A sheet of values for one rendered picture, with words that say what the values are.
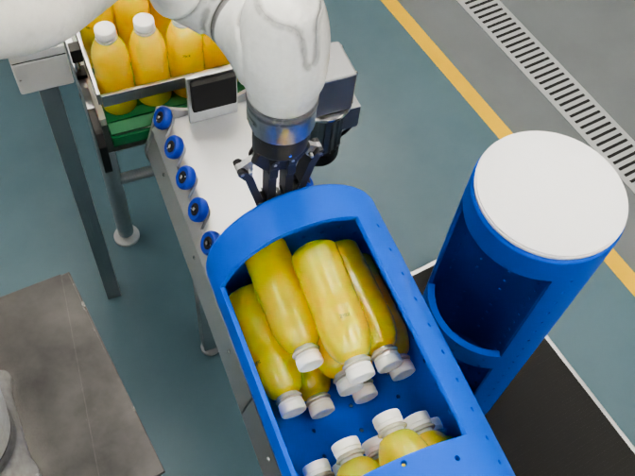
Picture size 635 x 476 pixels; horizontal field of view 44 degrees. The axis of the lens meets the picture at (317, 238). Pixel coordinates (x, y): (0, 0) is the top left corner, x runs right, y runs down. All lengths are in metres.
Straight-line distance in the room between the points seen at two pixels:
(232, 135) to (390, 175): 1.21
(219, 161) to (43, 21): 0.87
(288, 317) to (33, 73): 0.71
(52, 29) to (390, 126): 2.21
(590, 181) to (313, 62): 0.74
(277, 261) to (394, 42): 2.06
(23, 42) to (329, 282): 0.57
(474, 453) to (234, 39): 0.57
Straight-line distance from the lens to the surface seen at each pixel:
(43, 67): 1.56
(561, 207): 1.45
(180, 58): 1.59
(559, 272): 1.43
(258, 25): 0.87
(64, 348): 1.28
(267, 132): 0.98
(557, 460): 2.23
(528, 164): 1.49
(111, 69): 1.56
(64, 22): 0.73
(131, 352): 2.37
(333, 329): 1.08
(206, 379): 2.32
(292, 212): 1.11
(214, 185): 1.51
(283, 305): 1.13
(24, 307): 1.32
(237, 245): 1.12
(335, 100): 1.84
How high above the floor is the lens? 2.15
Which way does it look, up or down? 58 degrees down
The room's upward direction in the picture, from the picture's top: 8 degrees clockwise
